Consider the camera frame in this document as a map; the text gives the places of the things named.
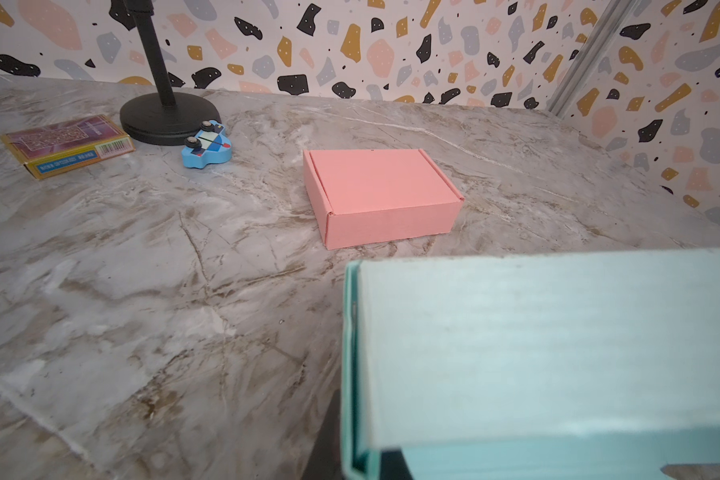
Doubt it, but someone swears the mint paper box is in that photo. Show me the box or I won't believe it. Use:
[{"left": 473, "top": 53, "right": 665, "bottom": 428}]
[{"left": 340, "top": 248, "right": 720, "bottom": 479}]

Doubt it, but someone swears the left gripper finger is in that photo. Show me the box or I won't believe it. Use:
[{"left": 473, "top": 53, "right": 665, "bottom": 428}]
[{"left": 302, "top": 390, "right": 343, "bottom": 480}]

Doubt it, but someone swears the small pink card box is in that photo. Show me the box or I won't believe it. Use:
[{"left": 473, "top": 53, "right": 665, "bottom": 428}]
[{"left": 0, "top": 115, "right": 135, "bottom": 180}]

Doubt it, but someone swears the small blue toy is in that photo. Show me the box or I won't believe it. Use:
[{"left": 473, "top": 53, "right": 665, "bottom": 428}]
[{"left": 182, "top": 120, "right": 232, "bottom": 169}]

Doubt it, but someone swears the pink paper box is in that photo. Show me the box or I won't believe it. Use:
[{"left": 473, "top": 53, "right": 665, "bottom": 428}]
[{"left": 303, "top": 149, "right": 464, "bottom": 250}]

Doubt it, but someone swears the black microphone stand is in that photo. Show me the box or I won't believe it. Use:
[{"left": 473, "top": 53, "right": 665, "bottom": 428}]
[{"left": 120, "top": 1, "right": 221, "bottom": 146}]

